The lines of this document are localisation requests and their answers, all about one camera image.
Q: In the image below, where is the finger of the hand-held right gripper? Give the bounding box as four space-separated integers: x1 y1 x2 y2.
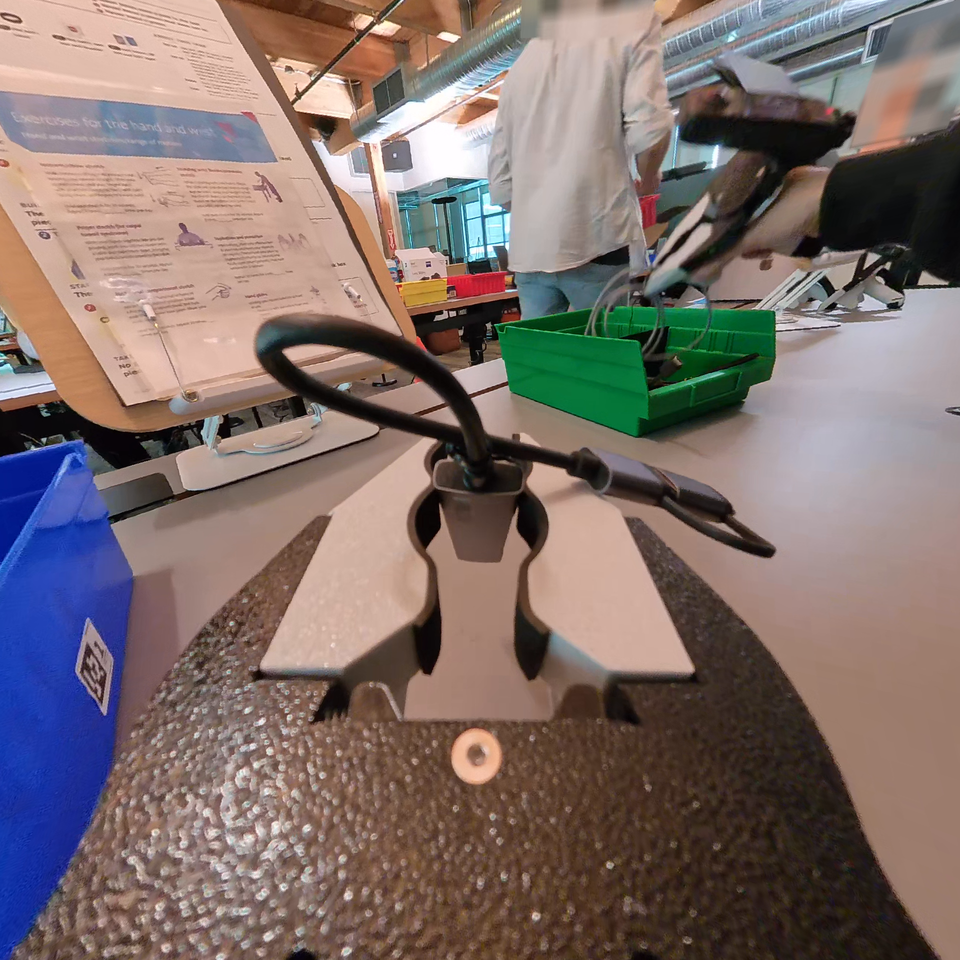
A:
673 187 775 288
645 192 732 297

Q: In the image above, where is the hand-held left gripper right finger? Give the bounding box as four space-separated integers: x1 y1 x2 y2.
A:
513 432 697 706

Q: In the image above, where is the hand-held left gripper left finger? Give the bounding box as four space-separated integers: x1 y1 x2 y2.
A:
258 441 445 710

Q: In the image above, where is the black hub cable grey plug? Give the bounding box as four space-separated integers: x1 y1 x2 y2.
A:
255 313 670 502

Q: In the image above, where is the short black cable grey plug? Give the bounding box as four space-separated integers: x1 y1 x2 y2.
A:
657 469 779 559

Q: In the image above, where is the grey usb hub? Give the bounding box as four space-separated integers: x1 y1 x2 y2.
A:
432 457 528 564

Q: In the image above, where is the green plastic bin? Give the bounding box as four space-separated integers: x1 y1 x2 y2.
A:
495 304 778 439

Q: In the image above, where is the person's right forearm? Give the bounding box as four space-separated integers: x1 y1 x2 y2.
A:
816 129 960 285

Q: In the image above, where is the person's right hand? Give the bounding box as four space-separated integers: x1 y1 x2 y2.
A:
738 163 832 261

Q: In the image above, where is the silver laptop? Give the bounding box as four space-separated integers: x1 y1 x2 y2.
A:
718 251 798 303

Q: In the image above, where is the white cardboard box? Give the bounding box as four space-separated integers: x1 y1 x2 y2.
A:
395 247 449 282

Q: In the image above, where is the blue plastic bin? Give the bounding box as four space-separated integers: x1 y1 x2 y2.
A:
0 439 136 897

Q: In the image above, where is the white air vent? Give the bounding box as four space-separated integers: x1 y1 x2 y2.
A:
371 63 411 121

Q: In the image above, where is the instruction sheet on wooden stand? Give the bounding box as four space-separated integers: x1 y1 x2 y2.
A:
0 0 419 494

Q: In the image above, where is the silver ventilation duct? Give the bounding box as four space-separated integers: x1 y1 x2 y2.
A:
351 0 526 145

